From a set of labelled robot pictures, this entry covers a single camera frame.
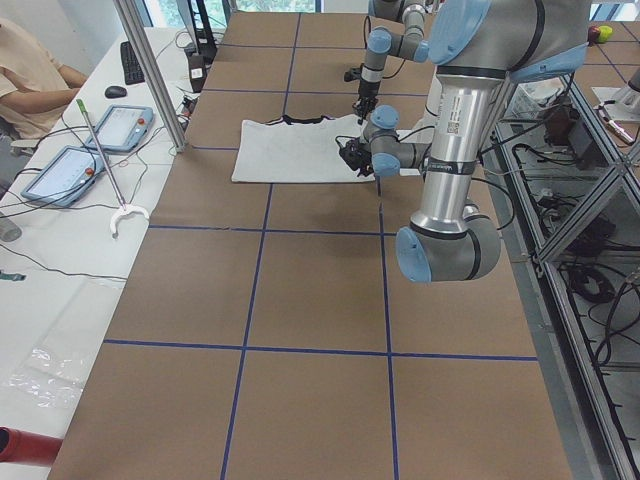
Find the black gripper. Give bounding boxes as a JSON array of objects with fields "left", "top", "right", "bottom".
[
  {"left": 357, "top": 156, "right": 374, "bottom": 178},
  {"left": 353, "top": 79, "right": 380, "bottom": 124}
]

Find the grey t-shirt with cartoon print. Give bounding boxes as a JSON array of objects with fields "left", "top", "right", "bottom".
[{"left": 231, "top": 114, "right": 373, "bottom": 183}]

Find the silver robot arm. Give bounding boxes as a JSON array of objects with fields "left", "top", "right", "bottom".
[
  {"left": 353, "top": 0, "right": 432, "bottom": 124},
  {"left": 355, "top": 1, "right": 591, "bottom": 283}
]

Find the black keyboard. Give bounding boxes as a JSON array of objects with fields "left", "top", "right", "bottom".
[{"left": 120, "top": 41, "right": 145, "bottom": 85}]

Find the far blue teach pendant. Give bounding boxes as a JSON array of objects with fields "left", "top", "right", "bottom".
[{"left": 92, "top": 105, "right": 154, "bottom": 154}]

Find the blue teach pendant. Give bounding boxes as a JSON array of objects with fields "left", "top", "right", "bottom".
[
  {"left": 92, "top": 105, "right": 154, "bottom": 154},
  {"left": 21, "top": 146, "right": 104, "bottom": 208}
]

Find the white reacher grabber stick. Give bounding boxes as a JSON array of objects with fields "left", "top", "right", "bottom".
[{"left": 76, "top": 99, "right": 150, "bottom": 239}]

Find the black computer mouse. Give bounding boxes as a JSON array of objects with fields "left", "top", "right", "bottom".
[{"left": 104, "top": 85, "right": 127, "bottom": 99}]

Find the near blue teach pendant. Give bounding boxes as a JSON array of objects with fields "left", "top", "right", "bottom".
[{"left": 21, "top": 146, "right": 104, "bottom": 208}]

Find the seated person beige shirt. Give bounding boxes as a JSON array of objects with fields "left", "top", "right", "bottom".
[{"left": 1, "top": 19, "right": 88, "bottom": 139}]

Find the clear plastic bag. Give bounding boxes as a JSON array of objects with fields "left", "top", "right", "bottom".
[{"left": 2, "top": 346, "right": 89, "bottom": 409}]

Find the red cylinder object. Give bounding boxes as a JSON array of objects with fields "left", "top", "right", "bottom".
[{"left": 1, "top": 427, "right": 63, "bottom": 467}]

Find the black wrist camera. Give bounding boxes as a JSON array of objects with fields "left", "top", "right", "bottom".
[
  {"left": 337, "top": 139, "right": 371, "bottom": 171},
  {"left": 343, "top": 67, "right": 361, "bottom": 83}
]

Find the white camera stand column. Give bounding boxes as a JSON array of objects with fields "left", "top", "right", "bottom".
[{"left": 394, "top": 0, "right": 471, "bottom": 178}]

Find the aluminium frame post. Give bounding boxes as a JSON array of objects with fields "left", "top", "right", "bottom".
[{"left": 114, "top": 0, "right": 186, "bottom": 153}]

